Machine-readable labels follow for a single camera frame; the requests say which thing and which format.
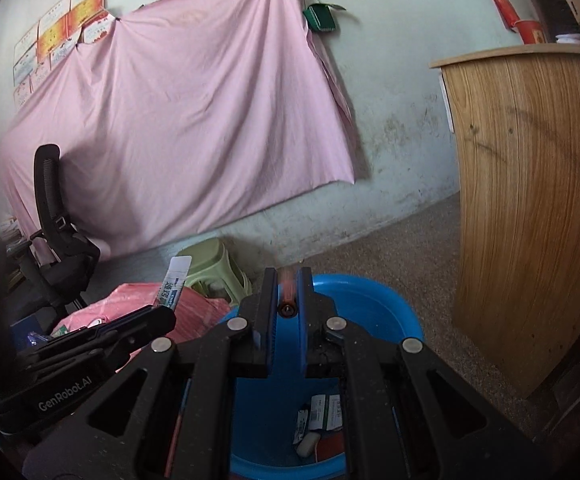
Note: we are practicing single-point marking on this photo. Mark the red hanging decoration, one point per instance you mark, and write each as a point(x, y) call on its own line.
point(507, 13)

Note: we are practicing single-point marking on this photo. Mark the wooden cabinet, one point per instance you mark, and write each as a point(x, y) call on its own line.
point(516, 117)

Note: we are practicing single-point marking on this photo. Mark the black office chair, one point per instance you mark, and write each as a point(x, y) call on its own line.
point(59, 284)

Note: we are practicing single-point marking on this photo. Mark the green hanging pouch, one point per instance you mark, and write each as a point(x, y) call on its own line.
point(320, 18)

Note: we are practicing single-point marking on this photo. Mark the white receipt paper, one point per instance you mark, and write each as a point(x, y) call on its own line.
point(322, 415)

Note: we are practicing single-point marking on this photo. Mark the wall certificates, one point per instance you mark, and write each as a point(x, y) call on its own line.
point(47, 42)

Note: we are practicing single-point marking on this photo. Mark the blue plastic bucket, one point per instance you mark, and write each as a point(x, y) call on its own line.
point(266, 409)

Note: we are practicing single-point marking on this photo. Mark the pink wall sheet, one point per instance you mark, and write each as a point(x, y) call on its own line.
point(187, 116)

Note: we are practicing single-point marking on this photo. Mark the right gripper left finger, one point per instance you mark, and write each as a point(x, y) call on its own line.
point(168, 413)

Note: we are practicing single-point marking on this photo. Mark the blue cardboard box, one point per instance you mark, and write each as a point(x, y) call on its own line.
point(31, 331)

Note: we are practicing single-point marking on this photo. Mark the red paper envelope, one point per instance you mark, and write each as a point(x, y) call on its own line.
point(329, 446)

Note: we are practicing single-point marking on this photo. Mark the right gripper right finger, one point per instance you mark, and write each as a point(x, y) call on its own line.
point(406, 414)

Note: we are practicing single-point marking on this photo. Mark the white label strip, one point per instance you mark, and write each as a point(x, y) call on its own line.
point(173, 282)

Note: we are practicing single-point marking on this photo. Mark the green plastic stool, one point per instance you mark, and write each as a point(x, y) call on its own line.
point(214, 273)

